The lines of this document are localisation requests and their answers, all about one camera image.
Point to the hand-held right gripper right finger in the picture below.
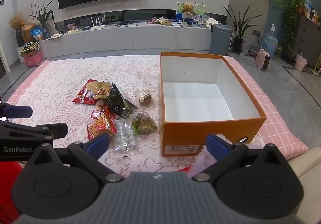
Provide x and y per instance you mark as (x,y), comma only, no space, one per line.
(217,146)

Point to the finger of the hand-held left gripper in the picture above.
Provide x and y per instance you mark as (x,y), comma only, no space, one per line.
(18,111)
(54,129)

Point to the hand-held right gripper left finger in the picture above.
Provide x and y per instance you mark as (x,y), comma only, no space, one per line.
(99,145)

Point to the red striped snack packet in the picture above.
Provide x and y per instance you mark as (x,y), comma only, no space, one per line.
(100,127)

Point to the white candy packet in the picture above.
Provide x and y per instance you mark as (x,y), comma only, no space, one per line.
(125,136)

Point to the small red snack packet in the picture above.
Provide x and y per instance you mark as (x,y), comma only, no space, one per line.
(96,114)

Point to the orange cardboard box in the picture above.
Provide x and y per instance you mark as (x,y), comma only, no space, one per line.
(180,138)

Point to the dark green snack packet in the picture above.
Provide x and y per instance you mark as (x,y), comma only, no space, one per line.
(116,102)

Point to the green brown snack packet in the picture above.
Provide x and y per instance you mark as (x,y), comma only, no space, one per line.
(145,123)

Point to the peanut snack packet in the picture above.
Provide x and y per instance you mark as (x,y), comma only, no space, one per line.
(101,91)

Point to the round pastry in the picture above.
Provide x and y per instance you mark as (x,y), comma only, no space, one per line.
(145,98)

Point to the white lace tablecloth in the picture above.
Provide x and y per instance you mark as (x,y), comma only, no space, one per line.
(62,75)

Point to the pink storage box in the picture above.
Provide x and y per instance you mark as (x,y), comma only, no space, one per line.
(32,58)

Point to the yellow black packets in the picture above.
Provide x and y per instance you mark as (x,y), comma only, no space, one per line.
(30,48)

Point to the golden vase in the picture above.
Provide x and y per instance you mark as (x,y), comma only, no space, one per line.
(27,32)

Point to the blue snack bag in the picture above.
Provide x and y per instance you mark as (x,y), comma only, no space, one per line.
(37,33)

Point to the papers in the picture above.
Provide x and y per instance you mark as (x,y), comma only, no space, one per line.
(56,35)

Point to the dried flower bouquet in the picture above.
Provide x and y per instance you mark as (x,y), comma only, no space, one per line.
(16,20)

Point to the beige sofa seat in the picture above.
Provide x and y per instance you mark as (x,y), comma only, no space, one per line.
(309,168)

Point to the pink heater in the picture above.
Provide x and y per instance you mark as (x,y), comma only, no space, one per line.
(263,59)

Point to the pink card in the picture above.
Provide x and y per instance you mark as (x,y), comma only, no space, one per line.
(71,27)

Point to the long-leaf plant in black pot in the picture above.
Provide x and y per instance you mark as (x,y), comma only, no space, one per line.
(237,44)

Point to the grey trash bin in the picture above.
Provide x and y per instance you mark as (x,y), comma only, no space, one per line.
(220,40)

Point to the small black box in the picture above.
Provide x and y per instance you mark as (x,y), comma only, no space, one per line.
(86,28)

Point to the white marble tv console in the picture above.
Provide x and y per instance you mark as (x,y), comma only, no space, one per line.
(125,38)

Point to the white router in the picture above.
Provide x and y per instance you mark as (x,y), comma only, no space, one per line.
(97,27)

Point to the green jar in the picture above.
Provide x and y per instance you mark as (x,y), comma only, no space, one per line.
(278,51)

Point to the blue water bottle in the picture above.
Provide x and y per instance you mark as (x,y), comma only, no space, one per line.
(269,43)

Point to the pink bucket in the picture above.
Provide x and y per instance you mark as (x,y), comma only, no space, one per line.
(301,62)

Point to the white round device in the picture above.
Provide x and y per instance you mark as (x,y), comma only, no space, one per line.
(212,22)

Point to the clear plastic bag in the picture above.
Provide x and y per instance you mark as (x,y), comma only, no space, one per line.
(200,20)

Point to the white kitchen scale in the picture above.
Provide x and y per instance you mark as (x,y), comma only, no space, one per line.
(176,23)

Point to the blue gift box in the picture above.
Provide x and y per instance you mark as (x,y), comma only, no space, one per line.
(179,18)

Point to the small red box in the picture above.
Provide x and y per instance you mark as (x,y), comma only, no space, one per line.
(151,21)

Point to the yellow snack bag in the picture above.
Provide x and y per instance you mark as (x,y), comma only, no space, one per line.
(163,21)

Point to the green picture board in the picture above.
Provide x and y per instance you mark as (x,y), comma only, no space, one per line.
(200,9)

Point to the brown teddy bear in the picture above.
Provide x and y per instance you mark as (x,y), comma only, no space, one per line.
(187,9)

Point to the grey cabinet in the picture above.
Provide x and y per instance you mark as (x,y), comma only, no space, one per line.
(308,38)

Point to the trailing pothos plant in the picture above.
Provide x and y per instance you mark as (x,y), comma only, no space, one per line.
(291,20)

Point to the plastic bottle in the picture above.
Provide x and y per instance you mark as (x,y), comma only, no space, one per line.
(308,6)

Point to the white wall device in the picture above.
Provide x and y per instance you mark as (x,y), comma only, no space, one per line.
(273,27)

